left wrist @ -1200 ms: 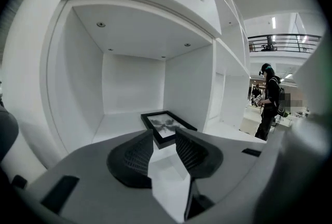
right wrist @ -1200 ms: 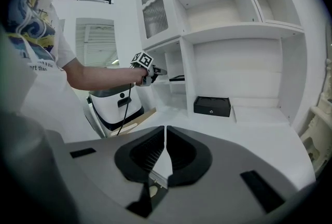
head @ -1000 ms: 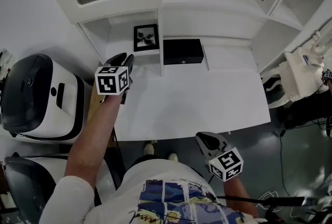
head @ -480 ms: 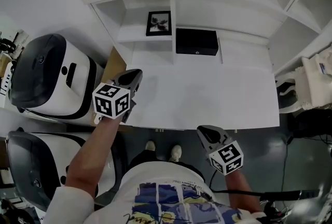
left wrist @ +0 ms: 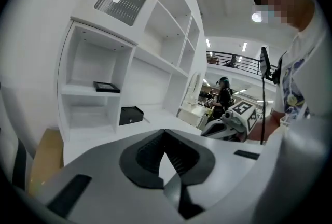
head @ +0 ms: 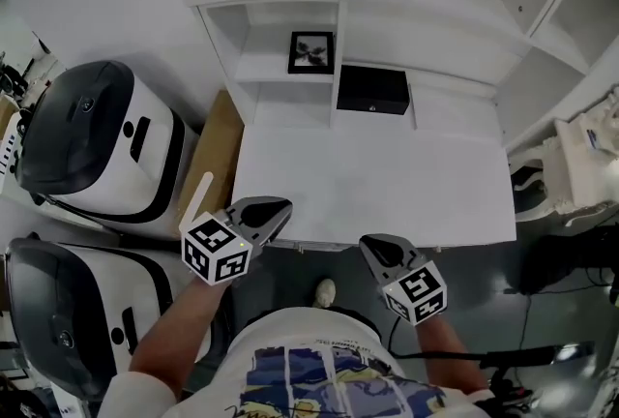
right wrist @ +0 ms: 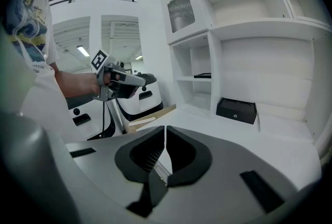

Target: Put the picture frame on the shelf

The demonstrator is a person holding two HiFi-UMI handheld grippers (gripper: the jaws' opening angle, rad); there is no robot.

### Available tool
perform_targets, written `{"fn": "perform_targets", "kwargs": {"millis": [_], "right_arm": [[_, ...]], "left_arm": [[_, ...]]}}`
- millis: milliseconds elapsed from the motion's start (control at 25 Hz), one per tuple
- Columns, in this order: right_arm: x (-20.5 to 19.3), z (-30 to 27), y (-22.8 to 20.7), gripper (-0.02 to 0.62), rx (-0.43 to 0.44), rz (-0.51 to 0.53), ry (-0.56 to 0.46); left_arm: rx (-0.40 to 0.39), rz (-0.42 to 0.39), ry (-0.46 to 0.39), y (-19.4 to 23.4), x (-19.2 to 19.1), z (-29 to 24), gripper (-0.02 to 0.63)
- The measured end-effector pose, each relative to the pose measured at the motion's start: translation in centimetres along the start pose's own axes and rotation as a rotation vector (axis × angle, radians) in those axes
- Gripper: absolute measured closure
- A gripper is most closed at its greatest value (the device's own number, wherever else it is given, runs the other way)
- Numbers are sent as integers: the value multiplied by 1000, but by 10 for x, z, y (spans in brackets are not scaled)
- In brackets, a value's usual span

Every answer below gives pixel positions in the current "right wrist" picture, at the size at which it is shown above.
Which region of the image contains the white ribbed glass cabinet door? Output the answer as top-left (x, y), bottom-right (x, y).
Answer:
top-left (159, 0), bottom-right (211, 45)

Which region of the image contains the black flat box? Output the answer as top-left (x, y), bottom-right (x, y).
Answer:
top-left (215, 97), bottom-right (258, 125)

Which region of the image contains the white shelf cabinet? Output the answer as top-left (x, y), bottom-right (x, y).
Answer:
top-left (134, 0), bottom-right (332, 191)

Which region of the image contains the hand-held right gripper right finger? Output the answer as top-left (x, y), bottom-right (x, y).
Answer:
top-left (165, 125), bottom-right (213, 188)

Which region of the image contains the person's left forearm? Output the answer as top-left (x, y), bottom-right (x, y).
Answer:
top-left (49, 62), bottom-right (101, 99)

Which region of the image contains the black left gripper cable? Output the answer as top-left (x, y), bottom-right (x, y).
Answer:
top-left (100, 100), bottom-right (109, 140)

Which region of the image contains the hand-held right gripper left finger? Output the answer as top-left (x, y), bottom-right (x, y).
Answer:
top-left (114, 125), bottom-right (166, 184)

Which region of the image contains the person's left hand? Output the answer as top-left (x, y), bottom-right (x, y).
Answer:
top-left (102, 72), bottom-right (123, 88)

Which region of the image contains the person's white printed shirt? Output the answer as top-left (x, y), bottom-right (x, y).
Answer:
top-left (0, 0), bottom-right (88, 142)

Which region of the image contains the white black service robot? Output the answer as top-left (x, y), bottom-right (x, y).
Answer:
top-left (114, 80), bottom-right (164, 129)
top-left (66, 93), bottom-right (116, 141)

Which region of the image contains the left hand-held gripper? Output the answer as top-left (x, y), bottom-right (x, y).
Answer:
top-left (90, 48), bottom-right (158, 101)

